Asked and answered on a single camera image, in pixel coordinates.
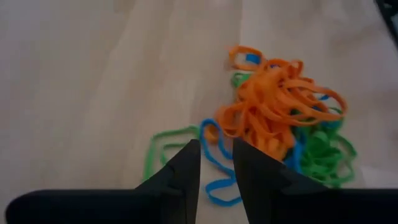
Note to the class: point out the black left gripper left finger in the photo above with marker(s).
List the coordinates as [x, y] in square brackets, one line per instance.
[174, 193]

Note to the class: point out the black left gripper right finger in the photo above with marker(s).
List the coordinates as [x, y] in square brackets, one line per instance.
[270, 193]

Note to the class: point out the blue rubber band tangle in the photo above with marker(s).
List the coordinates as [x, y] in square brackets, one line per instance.
[295, 155]

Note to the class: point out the green rubber band tangle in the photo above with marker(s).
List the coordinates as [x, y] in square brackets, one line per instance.
[323, 152]

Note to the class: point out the orange rubber band tangle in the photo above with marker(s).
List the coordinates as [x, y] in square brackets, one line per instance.
[267, 102]

